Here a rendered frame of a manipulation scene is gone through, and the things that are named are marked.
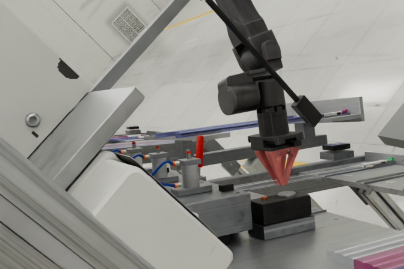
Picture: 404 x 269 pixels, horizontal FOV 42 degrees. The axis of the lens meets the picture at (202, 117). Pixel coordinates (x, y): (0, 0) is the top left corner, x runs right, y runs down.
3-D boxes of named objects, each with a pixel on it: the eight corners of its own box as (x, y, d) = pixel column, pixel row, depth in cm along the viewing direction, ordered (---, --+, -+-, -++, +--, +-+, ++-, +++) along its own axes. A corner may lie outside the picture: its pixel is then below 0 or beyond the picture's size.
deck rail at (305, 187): (364, 180, 125) (362, 154, 125) (370, 181, 123) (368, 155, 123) (59, 239, 94) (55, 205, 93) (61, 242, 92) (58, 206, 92)
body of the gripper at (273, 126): (277, 148, 96) (272, 107, 95) (247, 145, 105) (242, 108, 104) (305, 142, 99) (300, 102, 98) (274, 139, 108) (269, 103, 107)
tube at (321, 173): (389, 163, 116) (388, 158, 116) (394, 164, 114) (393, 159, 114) (177, 201, 94) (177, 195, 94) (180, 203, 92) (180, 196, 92)
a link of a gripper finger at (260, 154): (279, 191, 97) (272, 141, 97) (258, 186, 104) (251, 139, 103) (308, 183, 100) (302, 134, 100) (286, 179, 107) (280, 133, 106)
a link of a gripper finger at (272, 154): (276, 190, 98) (269, 140, 98) (255, 185, 105) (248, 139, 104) (305, 182, 101) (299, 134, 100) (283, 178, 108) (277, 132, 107)
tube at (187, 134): (343, 114, 143) (342, 110, 143) (347, 114, 142) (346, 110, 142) (175, 138, 119) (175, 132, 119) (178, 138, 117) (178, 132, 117)
